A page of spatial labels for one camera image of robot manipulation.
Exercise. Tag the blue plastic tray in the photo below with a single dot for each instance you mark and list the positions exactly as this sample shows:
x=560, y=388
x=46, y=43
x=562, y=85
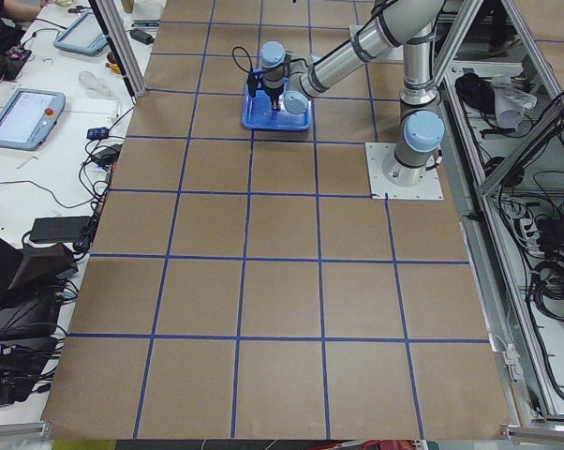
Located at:
x=263, y=117

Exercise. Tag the teach pendant far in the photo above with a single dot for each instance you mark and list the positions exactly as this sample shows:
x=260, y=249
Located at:
x=84, y=36

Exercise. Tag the aluminium frame post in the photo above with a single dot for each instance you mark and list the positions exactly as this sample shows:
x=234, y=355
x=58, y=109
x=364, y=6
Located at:
x=112, y=27

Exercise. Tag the teach pendant near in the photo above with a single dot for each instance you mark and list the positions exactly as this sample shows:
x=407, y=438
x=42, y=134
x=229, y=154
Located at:
x=29, y=117

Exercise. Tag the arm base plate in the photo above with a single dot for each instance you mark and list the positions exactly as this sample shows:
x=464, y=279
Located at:
x=389, y=180

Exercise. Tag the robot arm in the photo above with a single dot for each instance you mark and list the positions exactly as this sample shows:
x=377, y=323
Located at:
x=290, y=80

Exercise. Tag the teach pendant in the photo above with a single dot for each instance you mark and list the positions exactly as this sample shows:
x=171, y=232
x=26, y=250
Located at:
x=29, y=117
x=84, y=36

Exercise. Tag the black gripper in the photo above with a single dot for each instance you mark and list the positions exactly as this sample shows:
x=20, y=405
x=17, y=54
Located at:
x=273, y=92

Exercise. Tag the black power adapter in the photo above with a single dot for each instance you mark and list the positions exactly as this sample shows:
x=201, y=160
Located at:
x=142, y=36

